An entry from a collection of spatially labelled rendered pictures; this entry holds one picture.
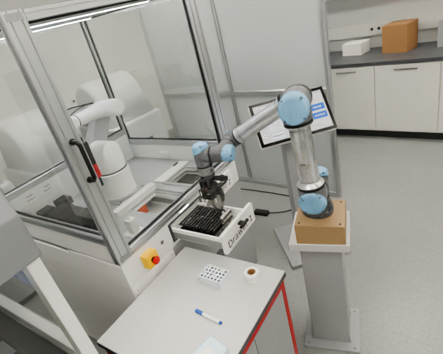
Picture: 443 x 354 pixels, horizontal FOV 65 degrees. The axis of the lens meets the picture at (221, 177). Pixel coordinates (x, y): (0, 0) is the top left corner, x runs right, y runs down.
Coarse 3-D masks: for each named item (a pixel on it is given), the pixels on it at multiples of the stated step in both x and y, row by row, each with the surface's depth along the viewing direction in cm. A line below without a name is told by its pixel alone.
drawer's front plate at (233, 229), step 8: (248, 208) 176; (240, 216) 170; (248, 216) 177; (232, 224) 165; (248, 224) 177; (224, 232) 160; (232, 232) 165; (240, 232) 171; (224, 240) 160; (232, 240) 165; (224, 248) 161; (232, 248) 166
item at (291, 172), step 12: (288, 144) 239; (288, 156) 243; (288, 168) 248; (288, 180) 257; (288, 192) 270; (276, 228) 300; (288, 228) 296; (288, 240) 282; (288, 252) 270; (300, 264) 256
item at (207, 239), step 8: (192, 208) 195; (224, 208) 187; (232, 208) 184; (184, 216) 190; (176, 224) 185; (176, 232) 179; (184, 232) 176; (192, 232) 172; (192, 240) 175; (200, 240) 171; (208, 240) 168; (216, 240) 165
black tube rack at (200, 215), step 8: (200, 208) 190; (208, 208) 189; (192, 216) 184; (200, 216) 182; (208, 216) 182; (216, 216) 179; (232, 216) 182; (184, 224) 180; (192, 224) 178; (200, 224) 176; (208, 224) 175; (224, 224) 177; (200, 232) 175; (208, 232) 174; (216, 232) 173
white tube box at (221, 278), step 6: (210, 270) 161; (216, 270) 159; (228, 270) 157; (198, 276) 158; (204, 276) 158; (210, 276) 157; (216, 276) 156; (222, 276) 155; (228, 276) 156; (204, 282) 158; (210, 282) 155; (216, 282) 152; (222, 282) 153
